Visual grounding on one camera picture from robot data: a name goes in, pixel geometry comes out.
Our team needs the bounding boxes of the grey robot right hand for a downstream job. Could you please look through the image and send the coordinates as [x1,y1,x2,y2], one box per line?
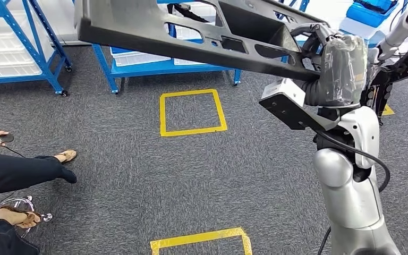
[290,22,368,107]

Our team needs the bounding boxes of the black plastic panel part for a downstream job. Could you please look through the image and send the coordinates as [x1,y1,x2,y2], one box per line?
[74,0,329,82]

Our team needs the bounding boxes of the blue wheeled shelf rack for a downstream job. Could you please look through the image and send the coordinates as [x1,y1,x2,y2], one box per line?
[0,0,74,97]

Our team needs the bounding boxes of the black curved part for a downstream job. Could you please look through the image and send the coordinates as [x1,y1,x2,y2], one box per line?
[171,3,202,23]

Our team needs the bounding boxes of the person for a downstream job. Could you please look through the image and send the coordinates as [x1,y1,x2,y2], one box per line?
[0,131,79,255]

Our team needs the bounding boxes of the translucent white plastic crate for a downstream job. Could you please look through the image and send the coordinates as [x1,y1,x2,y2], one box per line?
[304,0,353,29]

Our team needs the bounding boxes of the blue plastic crate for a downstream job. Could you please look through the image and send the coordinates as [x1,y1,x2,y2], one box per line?
[346,0,400,28]

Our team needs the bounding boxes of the white plastic tray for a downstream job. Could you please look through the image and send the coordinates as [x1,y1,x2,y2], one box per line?
[113,52,172,67]
[0,33,32,54]
[0,62,44,79]
[173,57,208,67]
[175,2,219,27]
[0,49,38,67]

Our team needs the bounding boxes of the tan sandal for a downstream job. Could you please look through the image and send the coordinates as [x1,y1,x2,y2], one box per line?
[54,150,78,164]
[0,205,42,230]

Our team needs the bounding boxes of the thin black controller cable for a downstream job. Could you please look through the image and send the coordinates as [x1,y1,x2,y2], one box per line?
[0,144,27,210]

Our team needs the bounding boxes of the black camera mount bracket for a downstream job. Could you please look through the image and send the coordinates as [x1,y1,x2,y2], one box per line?
[258,95,340,132]

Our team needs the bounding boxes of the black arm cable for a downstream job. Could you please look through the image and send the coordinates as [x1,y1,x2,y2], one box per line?
[311,129,391,255]

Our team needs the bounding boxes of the chrome ring stool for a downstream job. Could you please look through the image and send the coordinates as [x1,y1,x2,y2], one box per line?
[0,195,53,240]

